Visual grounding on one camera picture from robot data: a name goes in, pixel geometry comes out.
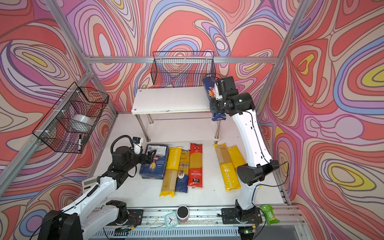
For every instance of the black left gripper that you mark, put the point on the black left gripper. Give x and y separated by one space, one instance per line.
149 159

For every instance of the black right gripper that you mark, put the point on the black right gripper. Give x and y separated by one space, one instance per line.
213 102

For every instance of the dark blue Barilla pasta box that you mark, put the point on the dark blue Barilla pasta box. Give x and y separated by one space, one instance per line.
156 170

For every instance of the blue Barilla spaghetti pack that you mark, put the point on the blue Barilla spaghetti pack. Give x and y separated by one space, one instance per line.
214 99

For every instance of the yellow pastatime spaghetti pack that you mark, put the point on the yellow pastatime spaghetti pack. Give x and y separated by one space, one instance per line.
171 173
227 168

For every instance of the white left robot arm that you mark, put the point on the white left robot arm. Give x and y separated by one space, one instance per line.
77 220

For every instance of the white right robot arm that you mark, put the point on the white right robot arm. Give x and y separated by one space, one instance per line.
259 162

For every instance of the clear blue spaghetti pack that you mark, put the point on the clear blue spaghetti pack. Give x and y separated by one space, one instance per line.
183 172

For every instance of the white two-tier shelf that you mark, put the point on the white two-tier shelf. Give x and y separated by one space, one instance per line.
171 115

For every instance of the red spaghetti pack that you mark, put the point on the red spaghetti pack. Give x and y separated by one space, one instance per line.
196 166

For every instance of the black round speaker can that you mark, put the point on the black round speaker can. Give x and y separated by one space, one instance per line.
183 214

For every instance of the teal alarm clock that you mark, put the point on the teal alarm clock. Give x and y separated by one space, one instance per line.
171 220

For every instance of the white calculator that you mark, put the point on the white calculator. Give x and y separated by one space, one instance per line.
90 185

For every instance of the yellow spaghetti pack far right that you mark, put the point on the yellow spaghetti pack far right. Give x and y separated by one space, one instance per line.
236 157

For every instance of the black marker pen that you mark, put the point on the black marker pen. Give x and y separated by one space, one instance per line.
80 143

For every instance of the silver tape roll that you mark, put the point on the silver tape roll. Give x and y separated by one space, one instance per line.
83 119

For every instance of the green snack packet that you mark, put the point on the green snack packet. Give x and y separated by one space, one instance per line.
268 211

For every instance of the black wire basket rear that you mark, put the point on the black wire basket rear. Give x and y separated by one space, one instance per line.
182 69

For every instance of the black wire basket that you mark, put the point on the black wire basket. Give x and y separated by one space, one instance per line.
61 134
182 69

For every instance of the black wire basket left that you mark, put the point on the black wire basket left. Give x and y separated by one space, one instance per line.
61 134

